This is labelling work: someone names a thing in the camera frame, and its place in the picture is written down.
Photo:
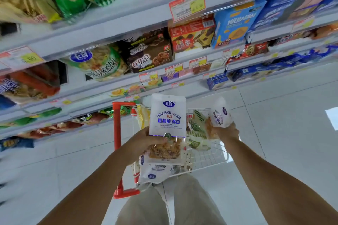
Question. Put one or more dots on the person's left hand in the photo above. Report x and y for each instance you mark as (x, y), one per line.
(138, 144)

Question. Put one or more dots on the person's right hand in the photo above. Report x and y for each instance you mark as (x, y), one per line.
(228, 135)

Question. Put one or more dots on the person's left thumb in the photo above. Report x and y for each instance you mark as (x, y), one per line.
(158, 140)

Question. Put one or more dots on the person's right fingers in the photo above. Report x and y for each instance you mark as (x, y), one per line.
(227, 129)

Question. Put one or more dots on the small white snack packet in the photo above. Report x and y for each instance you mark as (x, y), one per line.
(220, 114)

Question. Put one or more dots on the large white snack packet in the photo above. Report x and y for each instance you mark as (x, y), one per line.
(167, 119)

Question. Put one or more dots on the person's left forearm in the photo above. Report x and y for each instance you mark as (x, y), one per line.
(89, 190)

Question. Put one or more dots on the person's right forearm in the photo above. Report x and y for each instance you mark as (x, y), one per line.
(272, 185)

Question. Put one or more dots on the yellow snack packet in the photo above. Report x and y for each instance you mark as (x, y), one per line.
(144, 116)

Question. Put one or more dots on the green striped snack packet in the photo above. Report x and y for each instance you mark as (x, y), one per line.
(198, 120)
(198, 140)

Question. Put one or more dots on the white blue snack packet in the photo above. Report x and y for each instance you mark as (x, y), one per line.
(155, 172)

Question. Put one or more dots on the small blue box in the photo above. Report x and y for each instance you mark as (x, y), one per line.
(217, 81)

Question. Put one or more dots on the yellow orange-print box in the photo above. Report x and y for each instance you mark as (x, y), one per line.
(152, 83)

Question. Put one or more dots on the purple box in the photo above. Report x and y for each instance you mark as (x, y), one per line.
(170, 77)

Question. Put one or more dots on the person's beige trousers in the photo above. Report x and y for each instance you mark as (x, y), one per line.
(184, 203)

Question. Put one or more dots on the row of small price tags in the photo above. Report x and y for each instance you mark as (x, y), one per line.
(174, 69)

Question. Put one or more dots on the red cookie packet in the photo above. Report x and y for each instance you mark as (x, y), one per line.
(250, 50)

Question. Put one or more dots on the row of blue biscuit packets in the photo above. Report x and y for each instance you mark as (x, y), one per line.
(285, 64)

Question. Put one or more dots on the dark brown cookie box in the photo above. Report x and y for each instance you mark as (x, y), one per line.
(147, 52)

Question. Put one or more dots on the green white noodle snack bag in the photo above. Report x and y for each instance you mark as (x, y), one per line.
(100, 62)

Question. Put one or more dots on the red yellow wafer box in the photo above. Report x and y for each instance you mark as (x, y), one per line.
(191, 36)

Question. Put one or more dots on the blue cracker box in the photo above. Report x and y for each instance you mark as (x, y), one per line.
(236, 24)

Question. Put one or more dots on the row of mixed snack bags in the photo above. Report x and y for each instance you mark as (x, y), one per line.
(52, 124)

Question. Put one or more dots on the white store shelving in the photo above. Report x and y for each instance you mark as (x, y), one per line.
(111, 21)

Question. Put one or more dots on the orange red snack bag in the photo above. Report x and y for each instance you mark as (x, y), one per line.
(29, 85)

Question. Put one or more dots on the stack of dark blue boxes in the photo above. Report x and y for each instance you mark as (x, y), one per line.
(298, 0)

